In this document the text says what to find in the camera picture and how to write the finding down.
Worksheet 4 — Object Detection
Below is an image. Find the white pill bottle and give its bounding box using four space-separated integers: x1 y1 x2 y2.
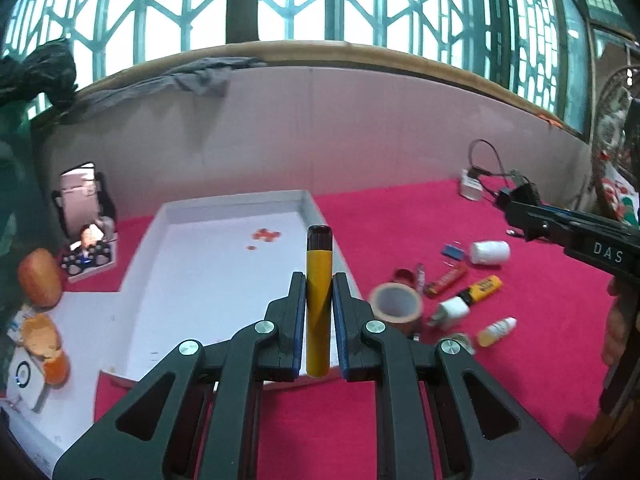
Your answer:
469 240 511 266

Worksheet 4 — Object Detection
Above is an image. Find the white power strip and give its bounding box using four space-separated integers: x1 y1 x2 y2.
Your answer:
459 169 484 202

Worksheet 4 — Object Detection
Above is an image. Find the black power adapter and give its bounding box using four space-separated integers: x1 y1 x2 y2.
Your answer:
495 169 542 211

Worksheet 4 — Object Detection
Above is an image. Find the white cardboard box tray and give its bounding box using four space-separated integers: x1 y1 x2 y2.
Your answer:
1 190 324 476

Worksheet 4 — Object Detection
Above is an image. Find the red felt mat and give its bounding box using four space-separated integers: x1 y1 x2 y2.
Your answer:
60 174 618 480

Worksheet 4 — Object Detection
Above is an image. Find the blue binder clip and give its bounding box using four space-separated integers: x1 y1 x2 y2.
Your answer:
440 244 465 261

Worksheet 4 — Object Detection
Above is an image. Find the yellow eye drop bottle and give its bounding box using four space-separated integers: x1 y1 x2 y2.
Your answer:
476 316 518 348

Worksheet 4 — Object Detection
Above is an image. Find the right hand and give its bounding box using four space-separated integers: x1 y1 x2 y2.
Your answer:
601 278 628 367

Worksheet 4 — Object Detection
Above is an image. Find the doll figure packet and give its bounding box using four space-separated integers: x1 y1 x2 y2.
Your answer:
51 162 118 283

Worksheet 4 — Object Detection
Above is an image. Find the grey cloth on ledge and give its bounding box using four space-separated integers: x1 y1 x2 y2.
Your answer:
60 56 266 125

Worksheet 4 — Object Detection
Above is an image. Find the yellow black marker tube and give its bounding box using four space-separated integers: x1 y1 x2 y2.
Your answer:
306 226 333 378

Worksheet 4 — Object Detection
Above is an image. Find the red lighter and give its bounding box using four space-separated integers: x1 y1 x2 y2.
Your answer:
425 262 468 298

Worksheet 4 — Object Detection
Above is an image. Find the white plug adapter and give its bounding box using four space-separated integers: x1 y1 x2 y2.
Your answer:
426 296 470 330

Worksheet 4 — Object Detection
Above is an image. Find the yellow black lighter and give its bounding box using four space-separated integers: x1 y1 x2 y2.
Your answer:
458 275 502 306

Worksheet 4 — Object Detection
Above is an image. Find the dark green bag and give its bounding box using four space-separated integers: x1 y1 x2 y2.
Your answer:
1 38 76 325

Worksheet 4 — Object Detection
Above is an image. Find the orange broken shell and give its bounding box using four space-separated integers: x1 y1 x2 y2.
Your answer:
21 313 70 387

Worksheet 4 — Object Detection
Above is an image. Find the black cable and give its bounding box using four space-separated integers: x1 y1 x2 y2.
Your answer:
467 138 516 196

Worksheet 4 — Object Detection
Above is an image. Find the brown packing tape roll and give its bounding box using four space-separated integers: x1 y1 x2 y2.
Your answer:
369 282 423 337

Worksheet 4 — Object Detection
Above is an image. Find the white round device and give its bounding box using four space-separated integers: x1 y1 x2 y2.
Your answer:
6 347 47 411

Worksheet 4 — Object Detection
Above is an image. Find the orange round object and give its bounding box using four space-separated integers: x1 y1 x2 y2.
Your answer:
17 248 63 308

